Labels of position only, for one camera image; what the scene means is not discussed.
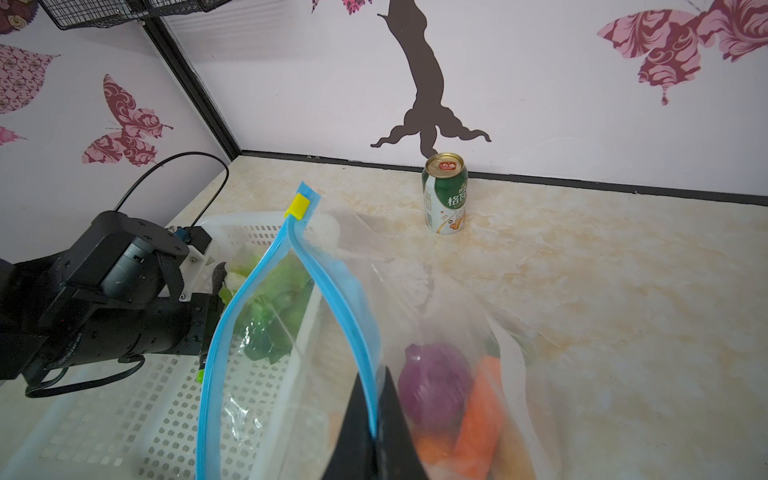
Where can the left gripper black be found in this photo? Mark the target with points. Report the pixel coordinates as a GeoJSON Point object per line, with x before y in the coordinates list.
{"type": "Point", "coordinates": [125, 289]}

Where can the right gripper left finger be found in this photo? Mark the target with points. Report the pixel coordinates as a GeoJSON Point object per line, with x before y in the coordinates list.
{"type": "Point", "coordinates": [353, 457]}

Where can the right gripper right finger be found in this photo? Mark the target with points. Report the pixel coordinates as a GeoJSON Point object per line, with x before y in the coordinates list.
{"type": "Point", "coordinates": [396, 456]}

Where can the purple onion toy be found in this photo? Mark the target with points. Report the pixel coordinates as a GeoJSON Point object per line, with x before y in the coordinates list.
{"type": "Point", "coordinates": [434, 385]}

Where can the orange carrot toy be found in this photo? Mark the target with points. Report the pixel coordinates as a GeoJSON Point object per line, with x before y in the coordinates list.
{"type": "Point", "coordinates": [489, 444]}

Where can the white plastic perforated basket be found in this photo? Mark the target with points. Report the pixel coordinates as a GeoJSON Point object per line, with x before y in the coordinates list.
{"type": "Point", "coordinates": [145, 426]}

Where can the green lettuce toy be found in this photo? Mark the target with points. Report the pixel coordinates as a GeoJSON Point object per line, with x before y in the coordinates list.
{"type": "Point", "coordinates": [270, 320]}

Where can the clear zip top bag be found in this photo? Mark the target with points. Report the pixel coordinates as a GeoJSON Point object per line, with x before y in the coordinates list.
{"type": "Point", "coordinates": [367, 306]}

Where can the orange pumpkin toy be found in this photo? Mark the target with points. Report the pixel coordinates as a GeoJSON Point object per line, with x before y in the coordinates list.
{"type": "Point", "coordinates": [433, 448]}

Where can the green beverage can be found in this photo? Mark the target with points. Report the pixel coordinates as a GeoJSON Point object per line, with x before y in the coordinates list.
{"type": "Point", "coordinates": [444, 185]}

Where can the black wire wall basket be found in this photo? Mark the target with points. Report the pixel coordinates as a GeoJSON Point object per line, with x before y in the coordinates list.
{"type": "Point", "coordinates": [73, 14]}

